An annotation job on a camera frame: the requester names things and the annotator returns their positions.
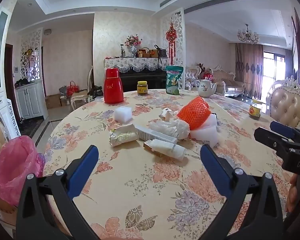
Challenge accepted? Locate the long white carton box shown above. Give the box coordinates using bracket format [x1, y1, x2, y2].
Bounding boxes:
[135, 125, 178, 143]

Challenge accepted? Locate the small white foam block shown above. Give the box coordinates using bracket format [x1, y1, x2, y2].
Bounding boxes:
[114, 106, 134, 125]

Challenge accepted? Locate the black piano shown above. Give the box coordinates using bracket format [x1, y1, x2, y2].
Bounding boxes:
[119, 67, 168, 92]

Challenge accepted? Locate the dark clothes pile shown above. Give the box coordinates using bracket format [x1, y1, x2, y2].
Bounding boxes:
[87, 85, 104, 98]

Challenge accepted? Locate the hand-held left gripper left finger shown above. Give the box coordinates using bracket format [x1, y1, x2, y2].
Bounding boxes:
[16, 144, 100, 240]

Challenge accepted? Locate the balcony glass door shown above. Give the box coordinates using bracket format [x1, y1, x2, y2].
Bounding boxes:
[262, 51, 295, 98]

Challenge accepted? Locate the yellow-label jar at right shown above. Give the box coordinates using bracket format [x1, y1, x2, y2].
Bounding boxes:
[249, 99, 263, 120]

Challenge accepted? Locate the floral lace piano cover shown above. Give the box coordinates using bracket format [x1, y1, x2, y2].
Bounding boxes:
[104, 56, 170, 74]

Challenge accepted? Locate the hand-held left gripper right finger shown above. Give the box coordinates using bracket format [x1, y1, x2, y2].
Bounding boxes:
[200, 144, 284, 240]

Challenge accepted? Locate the cream dining chair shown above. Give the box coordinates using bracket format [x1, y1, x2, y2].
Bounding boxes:
[70, 66, 94, 109]

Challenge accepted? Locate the white floral teapot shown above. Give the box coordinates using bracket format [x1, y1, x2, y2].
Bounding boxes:
[195, 77, 219, 98]

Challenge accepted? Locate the chandelier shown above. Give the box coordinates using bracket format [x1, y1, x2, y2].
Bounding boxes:
[237, 24, 260, 44]

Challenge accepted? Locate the cream tufted carved chair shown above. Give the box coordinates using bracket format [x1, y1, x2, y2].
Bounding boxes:
[266, 76, 300, 128]

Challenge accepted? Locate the red handbag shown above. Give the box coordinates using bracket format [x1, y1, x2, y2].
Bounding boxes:
[67, 81, 79, 96]

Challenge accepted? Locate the green snack bag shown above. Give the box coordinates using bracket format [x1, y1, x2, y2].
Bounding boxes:
[165, 65, 185, 95]

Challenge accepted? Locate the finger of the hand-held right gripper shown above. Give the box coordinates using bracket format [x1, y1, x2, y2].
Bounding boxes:
[269, 121, 300, 143]
[254, 127, 299, 157]

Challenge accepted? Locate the cardboard box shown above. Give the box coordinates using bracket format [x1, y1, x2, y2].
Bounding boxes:
[45, 94, 62, 109]

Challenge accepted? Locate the carved white armchair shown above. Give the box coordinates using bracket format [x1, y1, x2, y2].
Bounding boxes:
[185, 64, 203, 90]

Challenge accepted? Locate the vase with pink flowers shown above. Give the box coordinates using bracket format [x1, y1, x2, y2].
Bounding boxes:
[125, 34, 143, 58]

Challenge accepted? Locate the low white cabinet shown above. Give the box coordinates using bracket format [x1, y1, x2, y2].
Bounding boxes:
[15, 81, 49, 120]

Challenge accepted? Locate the orange foam fruit net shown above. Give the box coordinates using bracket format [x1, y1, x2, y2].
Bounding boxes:
[177, 96, 212, 131]

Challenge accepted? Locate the carved beige sofa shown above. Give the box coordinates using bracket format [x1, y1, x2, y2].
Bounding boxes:
[207, 65, 237, 97]

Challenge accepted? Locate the dark patterned rug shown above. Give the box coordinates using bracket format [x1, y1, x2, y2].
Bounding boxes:
[19, 118, 45, 138]

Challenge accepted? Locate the bin with pink bag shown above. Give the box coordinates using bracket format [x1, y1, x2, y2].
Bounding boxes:
[0, 135, 46, 208]

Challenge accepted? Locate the dark wooden door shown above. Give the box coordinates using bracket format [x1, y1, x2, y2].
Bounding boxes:
[4, 43, 21, 107]

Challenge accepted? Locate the red knot hanging ornament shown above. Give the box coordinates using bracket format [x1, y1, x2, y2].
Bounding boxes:
[165, 18, 177, 63]

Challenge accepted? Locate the red thermos flask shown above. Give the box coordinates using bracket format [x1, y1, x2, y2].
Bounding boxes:
[104, 68, 124, 105]

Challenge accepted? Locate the person's right hand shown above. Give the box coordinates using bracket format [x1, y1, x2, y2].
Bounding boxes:
[285, 172, 300, 214]

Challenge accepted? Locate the white lattice screen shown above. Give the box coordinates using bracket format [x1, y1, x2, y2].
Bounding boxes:
[20, 29, 44, 82]
[160, 7, 185, 90]

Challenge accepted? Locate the round floral-cloth table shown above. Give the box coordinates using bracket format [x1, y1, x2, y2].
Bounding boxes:
[42, 89, 300, 240]

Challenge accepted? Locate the clear plastic bag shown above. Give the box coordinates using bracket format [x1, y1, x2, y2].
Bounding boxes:
[149, 119, 191, 140]

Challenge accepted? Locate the yellow lid glass jar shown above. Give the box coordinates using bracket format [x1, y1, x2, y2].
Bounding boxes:
[137, 81, 149, 96]

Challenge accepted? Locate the dark brown handbag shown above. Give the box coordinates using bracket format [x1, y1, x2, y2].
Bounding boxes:
[154, 44, 168, 57]

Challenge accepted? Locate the brown patterned curtain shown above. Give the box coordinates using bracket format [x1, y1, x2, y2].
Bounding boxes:
[235, 42, 264, 100]

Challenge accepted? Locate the woven basket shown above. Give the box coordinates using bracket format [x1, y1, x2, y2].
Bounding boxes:
[137, 47, 154, 58]

